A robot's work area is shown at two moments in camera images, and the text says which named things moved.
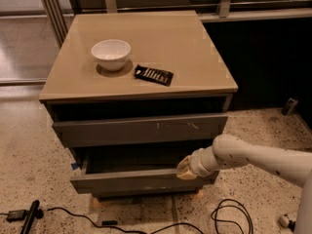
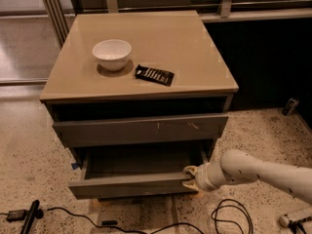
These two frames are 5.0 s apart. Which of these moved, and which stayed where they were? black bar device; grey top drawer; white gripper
Moved: white gripper
Stayed: black bar device; grey top drawer
